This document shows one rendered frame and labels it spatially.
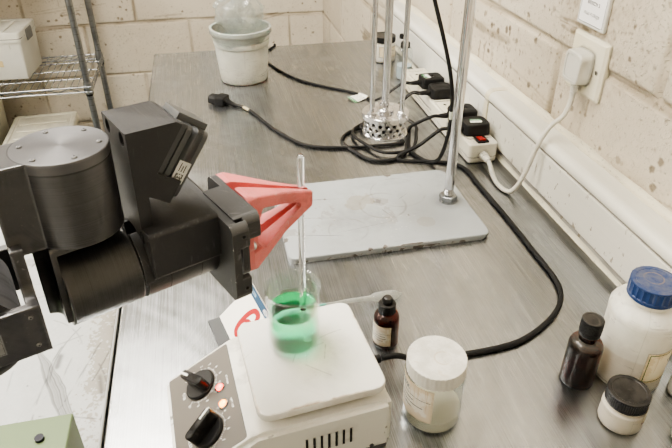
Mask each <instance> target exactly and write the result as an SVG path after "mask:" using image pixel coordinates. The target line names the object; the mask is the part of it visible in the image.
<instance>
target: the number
mask: <svg viewBox="0 0 672 448"><path fill-rule="evenodd" d="M223 315H224V317H225V319H226V321H227V323H228V326H229V328H230V330H231V332H232V334H233V336H234V337H238V335H237V331H238V328H239V327H240V326H241V325H242V324H244V323H247V322H252V321H256V320H261V319H265V318H264V317H263V315H262V313H261V311H260V309H259V308H258V306H257V304H256V302H255V300H254V299H253V297H252V295H251V294H250V295H247V296H245V297H243V298H240V299H238V300H236V302H235V303H234V304H233V305H232V306H231V307H230V308H229V309H228V310H227V311H226V312H225V313H224V314H223Z"/></svg>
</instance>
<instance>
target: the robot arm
mask: <svg viewBox="0 0 672 448"><path fill-rule="evenodd" d="M101 114H102V119H103V125H104V130H105V132H104V131H102V130H100V129H98V128H94V127H89V126H61V127H54V128H48V129H44V130H40V131H37V132H34V133H31V134H28V135H26V136H24V137H22V138H20V139H18V140H17V141H15V142H13V143H9V144H5V145H0V228H1V231H2V234H3V237H4V241H5V245H1V246H0V375H2V374H4V373H5V372H7V371H8V370H10V369H11V368H12V367H13V366H14V365H15V364H16V363H17V362H18V361H20V360H23V359H26V358H28V357H31V356H34V355H36V354H39V353H42V352H45V351H47V350H50V349H53V347H52V343H51V340H50V337H49V333H48V330H47V327H46V324H45V320H44V317H43V314H42V310H41V307H40V304H39V301H38V299H37V296H36V293H35V290H34V287H33V283H32V280H31V277H30V274H29V270H28V267H27V264H26V260H25V257H24V256H25V255H28V254H31V253H32V256H33V259H34V262H35V266H36V269H37V272H38V276H39V279H40V283H41V286H42V289H43V293H44V296H45V299H46V303H47V306H48V310H49V312H50V313H61V314H63V315H64V316H65V318H66V320H67V321H68V323H73V325H77V324H80V323H82V322H85V321H87V320H90V319H92V318H95V317H97V316H100V315H102V314H105V313H107V312H110V311H112V310H115V309H117V308H120V307H122V306H125V305H127V304H130V303H132V302H135V301H137V300H140V299H142V298H144V297H145V296H150V295H152V294H155V293H157V292H160V291H162V290H165V289H167V288H170V287H172V286H175V285H177V284H180V283H182V282H185V281H187V280H190V279H192V278H195V277H197V276H200V275H202V274H205V273H207V272H210V273H211V275H212V276H213V277H214V278H215V279H216V280H217V281H218V282H219V283H220V284H221V285H222V287H223V288H224V289H225V290H226V291H227V292H228V293H229V294H230V295H231V296H232V298H233V299H234V300H238V299H240V298H243V297H245V296H247V295H250V294H252V292H253V286H252V276H251V275H250V274H249V273H248V272H250V271H252V270H255V269H257V268H259V266H260V265H261V264H262V262H263V261H264V260H265V258H266V257H267V256H268V254H269V253H270V252H271V250H272V249H273V248H274V246H275V245H276V244H277V243H278V241H279V240H280V239H281V237H282V236H283V235H284V233H285V232H286V231H287V230H288V229H289V228H290V227H291V226H292V225H293V224H294V223H295V222H296V221H297V220H298V219H299V218H300V217H301V216H302V215H303V214H304V213H305V212H306V211H307V210H308V209H309V208H310V207H311V206H312V204H313V192H312V191H311V190H310V189H308V188H307V187H306V186H304V189H297V185H293V184H285V183H277V182H271V181H266V180H260V179H255V178H250V177H245V176H240V175H235V174H230V173H225V172H222V173H218V174H215V175H212V176H209V177H208V178H207V183H208V190H206V191H204V190H203V189H202V188H200V187H199V186H198V185H197V184H196V183H195V182H194V181H193V180H192V179H191V178H189V177H188V175H189V173H190V171H191V169H192V167H193V165H194V163H195V161H196V159H197V157H198V155H199V154H200V152H201V150H202V148H203V146H204V144H205V142H206V140H207V138H208V133H207V132H206V131H205V129H206V127H207V124H206V123H205V122H204V121H202V120H201V119H200V118H199V117H197V116H196V115H195V114H193V113H191V112H189V111H186V110H184V109H182V108H180V107H177V106H175V105H173V104H171V103H168V102H165V104H164V106H160V105H158V104H157V103H155V102H153V101H145V102H141V103H136V104H132V105H127V106H123V107H118V108H114V109H109V110H105V111H101ZM275 205H279V206H277V207H275V208H274V209H272V210H270V211H268V212H266V213H263V214H262V210H263V209H264V208H266V207H270V206H275ZM245 273H246V274H245ZM17 290H20V291H21V294H22V297H23V300H24V303H25V305H22V306H21V304H20V301H19V298H18V295H17V292H16V291H17Z"/></svg>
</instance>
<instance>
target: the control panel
mask: <svg viewBox="0 0 672 448"><path fill-rule="evenodd" d="M203 369H209V370H210V371H212V372H213V374H214V384H213V386H212V388H211V390H210V391H209V393H208V394H207V395H206V396H205V397H203V398H202V399H199V400H191V399H190V398H189V397H188V396H187V394H186V389H187V385H188V383H187V382H186V381H184V380H183V379H182V378H181V377H180V375H179V376H178V377H176V378H175V379H173V380H172V381H170V382H169V387H170V397H171V406H172V416H173V425H174V435H175V444H176V448H198V447H196V446H195V445H193V444H192V443H190V442H189V441H187V440H186V439H185V435H186V433H187V431H188V430H189V429H190V427H191V426H192V425H193V423H194V422H195V421H196V419H197V418H198V417H199V415H200V414H201V413H202V411H203V410H204V409H205V408H208V407H209V408H211V409H212V410H213V411H215V412H216V413H217V414H218V415H219V416H220V417H221V418H222V420H223V430H222V433H221V435H220V437H219V438H218V440H217V441H216V442H215V443H214V444H213V445H212V446H210V447H209V448H232V447H234V446H235V445H237V444H238V443H240V442H241V441H243V440H244V439H245V438H246V437H247V432H246V428H245V423H244V419H243V415H242V410H241V406H240V401H239V397H238V392H237V388H236V383H235V379H234V375H233V370H232V366H231V361H230V357H229V352H228V348H227V345H226V344H225V345H223V346H222V347H220V348H219V349H217V350H216V351H214V352H213V353H211V354H210V355H208V356H207V357H206V358H204V359H203V360H201V361H200V362H198V363H197V364H195V365H194V366H192V367H191V368H189V369H188V371H190V372H192V373H197V372H198V371H200V370H203ZM219 383H222V384H223V388H222V389H221V390H220V391H217V390H216V386H217V385H218V384H219ZM222 399H225V400H226V404H225V406H224V407H222V408H221V407H220V406H219V402H220V401H221V400H222Z"/></svg>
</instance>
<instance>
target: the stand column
mask: <svg viewBox="0 0 672 448"><path fill-rule="evenodd" d="M476 1H477V0H465V5H464V14H463V23H462V32H461V41H460V50H459V59H458V68H457V78H456V87H455V96H454V105H453V114H452V123H451V132H450V141H449V150H448V159H447V168H446V177H445V186H444V191H442V192H441V193H439V201H440V202H441V203H443V204H446V205H452V204H455V203H456V201H457V195H456V193H455V192H454V184H455V176H456V167H457V159H458V151H459V142H460V134H461V126H462V117H463V109H464V101H465V92H466V84H467V76H468V67H469V59H470V51H471V42H472V34H473V26H474V17H475V9H476Z"/></svg>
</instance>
